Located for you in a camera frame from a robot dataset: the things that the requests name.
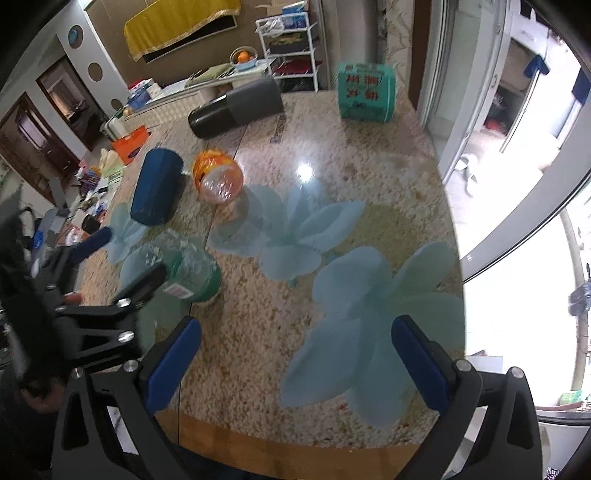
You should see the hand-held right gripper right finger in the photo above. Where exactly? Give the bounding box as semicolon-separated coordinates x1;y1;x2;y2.
390;315;544;480

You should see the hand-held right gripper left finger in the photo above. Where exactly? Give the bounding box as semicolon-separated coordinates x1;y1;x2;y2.
51;316;203;480

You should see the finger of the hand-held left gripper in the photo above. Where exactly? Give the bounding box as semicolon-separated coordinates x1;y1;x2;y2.
44;226;114;289
53;261;169;376

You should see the green clear plastic bottle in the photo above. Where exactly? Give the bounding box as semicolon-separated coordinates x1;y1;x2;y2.
139;231;222;308

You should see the dark blue cup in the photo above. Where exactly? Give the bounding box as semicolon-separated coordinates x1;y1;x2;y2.
130;148;185;227

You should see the clear orange plastic cup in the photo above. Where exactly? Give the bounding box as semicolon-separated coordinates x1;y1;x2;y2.
191;148;245;205

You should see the dark grey cup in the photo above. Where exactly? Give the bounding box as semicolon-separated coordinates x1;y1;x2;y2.
187;76;285;140

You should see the person's left hand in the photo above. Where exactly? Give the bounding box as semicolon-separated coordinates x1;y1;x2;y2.
21;369;68;412

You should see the pale yellow packet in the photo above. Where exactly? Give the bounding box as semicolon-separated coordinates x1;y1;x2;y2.
100;150;124;178

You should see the orange box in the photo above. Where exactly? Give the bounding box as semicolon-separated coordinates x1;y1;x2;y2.
112;129;151;166

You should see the wooden door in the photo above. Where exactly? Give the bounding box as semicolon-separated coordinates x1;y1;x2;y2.
0;92;79;204

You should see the green tray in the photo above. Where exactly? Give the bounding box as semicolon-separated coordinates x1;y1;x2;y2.
187;65;237;86

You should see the yellow cloth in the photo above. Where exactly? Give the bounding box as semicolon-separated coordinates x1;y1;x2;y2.
124;0;243;62

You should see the fruit bowl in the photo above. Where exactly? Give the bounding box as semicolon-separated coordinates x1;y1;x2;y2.
229;46;258;72

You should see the teal box with red text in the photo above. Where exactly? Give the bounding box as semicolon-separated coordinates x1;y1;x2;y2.
336;62;398;124

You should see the blue hanging cloth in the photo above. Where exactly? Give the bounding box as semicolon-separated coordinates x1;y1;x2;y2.
571;71;591;100
523;53;551;79

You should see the white wire shelf rack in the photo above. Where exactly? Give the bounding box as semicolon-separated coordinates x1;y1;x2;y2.
255;13;322;93

